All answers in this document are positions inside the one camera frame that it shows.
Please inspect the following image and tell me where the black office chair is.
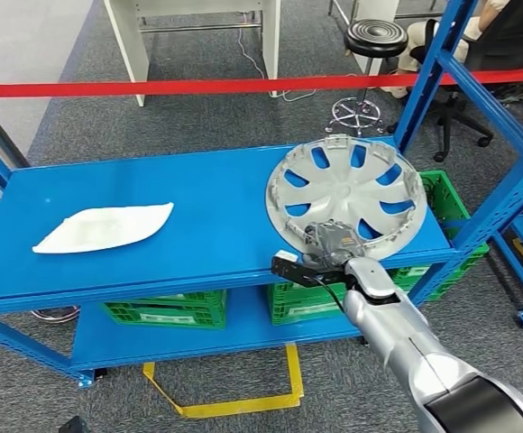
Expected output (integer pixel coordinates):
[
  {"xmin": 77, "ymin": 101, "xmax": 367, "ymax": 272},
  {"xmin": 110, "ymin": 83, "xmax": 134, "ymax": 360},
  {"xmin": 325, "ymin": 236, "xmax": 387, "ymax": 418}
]
[{"xmin": 387, "ymin": 17, "xmax": 523, "ymax": 163}]

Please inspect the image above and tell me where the green plastic crate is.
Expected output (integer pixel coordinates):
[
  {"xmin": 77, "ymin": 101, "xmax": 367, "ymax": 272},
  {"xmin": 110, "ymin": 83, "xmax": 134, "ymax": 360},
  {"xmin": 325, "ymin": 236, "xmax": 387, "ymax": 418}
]
[
  {"xmin": 107, "ymin": 310, "xmax": 227, "ymax": 331},
  {"xmin": 100, "ymin": 290, "xmax": 229, "ymax": 318},
  {"xmin": 270, "ymin": 304, "xmax": 350, "ymax": 327},
  {"xmin": 266, "ymin": 265, "xmax": 430, "ymax": 313},
  {"xmin": 416, "ymin": 170, "xmax": 491, "ymax": 301}
]

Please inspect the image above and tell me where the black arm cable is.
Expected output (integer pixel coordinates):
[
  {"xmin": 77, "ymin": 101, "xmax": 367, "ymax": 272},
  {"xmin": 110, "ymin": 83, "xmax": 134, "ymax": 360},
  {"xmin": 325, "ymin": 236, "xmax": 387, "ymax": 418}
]
[{"xmin": 317, "ymin": 275, "xmax": 349, "ymax": 315}]

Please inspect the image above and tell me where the black robot plate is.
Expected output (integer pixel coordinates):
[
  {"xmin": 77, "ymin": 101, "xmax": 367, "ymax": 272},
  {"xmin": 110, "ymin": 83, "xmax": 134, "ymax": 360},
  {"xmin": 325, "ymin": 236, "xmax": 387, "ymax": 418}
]
[{"xmin": 57, "ymin": 415, "xmax": 92, "ymax": 433}]

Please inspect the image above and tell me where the white floor cable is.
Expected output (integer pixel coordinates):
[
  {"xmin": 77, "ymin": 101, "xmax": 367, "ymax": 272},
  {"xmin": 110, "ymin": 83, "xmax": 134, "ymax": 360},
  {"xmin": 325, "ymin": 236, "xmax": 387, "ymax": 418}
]
[{"xmin": 236, "ymin": 10, "xmax": 317, "ymax": 103}]

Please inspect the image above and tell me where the red barrier belt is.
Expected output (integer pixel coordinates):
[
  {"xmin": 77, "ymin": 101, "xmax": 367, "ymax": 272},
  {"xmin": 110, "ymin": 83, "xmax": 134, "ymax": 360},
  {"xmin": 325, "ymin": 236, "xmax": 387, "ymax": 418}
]
[{"xmin": 0, "ymin": 67, "xmax": 523, "ymax": 100}]

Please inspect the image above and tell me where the white plastic trim part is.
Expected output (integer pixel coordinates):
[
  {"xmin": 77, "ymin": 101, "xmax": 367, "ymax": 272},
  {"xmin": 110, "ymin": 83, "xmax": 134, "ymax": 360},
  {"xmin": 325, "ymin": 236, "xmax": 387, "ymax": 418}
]
[{"xmin": 32, "ymin": 201, "xmax": 175, "ymax": 256}]

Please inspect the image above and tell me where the black camera bracket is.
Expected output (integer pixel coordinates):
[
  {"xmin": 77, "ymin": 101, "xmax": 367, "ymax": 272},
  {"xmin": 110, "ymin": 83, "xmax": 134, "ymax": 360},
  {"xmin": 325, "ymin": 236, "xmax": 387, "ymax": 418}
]
[{"xmin": 270, "ymin": 256, "xmax": 348, "ymax": 290}]

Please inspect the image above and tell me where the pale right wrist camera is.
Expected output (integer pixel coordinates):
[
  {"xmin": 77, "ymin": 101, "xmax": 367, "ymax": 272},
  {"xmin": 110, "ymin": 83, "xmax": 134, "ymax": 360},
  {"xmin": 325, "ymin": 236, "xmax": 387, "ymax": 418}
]
[{"xmin": 272, "ymin": 249, "xmax": 300, "ymax": 268}]

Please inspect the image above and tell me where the silver plastic hubcap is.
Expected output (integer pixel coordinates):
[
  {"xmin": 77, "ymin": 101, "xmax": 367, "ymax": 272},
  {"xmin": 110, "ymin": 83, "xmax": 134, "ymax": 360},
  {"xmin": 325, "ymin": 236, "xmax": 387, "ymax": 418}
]
[{"xmin": 265, "ymin": 134, "xmax": 429, "ymax": 264}]

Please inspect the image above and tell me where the seated person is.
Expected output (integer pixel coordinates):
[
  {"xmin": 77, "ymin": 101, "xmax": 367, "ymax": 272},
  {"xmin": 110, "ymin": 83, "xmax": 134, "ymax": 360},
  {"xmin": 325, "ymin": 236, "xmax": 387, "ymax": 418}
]
[{"xmin": 380, "ymin": 0, "xmax": 523, "ymax": 100}]

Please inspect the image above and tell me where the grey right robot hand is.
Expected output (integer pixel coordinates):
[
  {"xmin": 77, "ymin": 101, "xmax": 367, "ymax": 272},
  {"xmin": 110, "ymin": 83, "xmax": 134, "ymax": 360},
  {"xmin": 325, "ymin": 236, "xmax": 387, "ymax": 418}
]
[{"xmin": 302, "ymin": 219, "xmax": 366, "ymax": 268}]

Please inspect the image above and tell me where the black round stool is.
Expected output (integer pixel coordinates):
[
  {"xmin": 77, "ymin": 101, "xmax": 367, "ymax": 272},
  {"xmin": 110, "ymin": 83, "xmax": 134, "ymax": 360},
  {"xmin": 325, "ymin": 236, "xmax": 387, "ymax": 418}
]
[{"xmin": 324, "ymin": 19, "xmax": 410, "ymax": 137}]

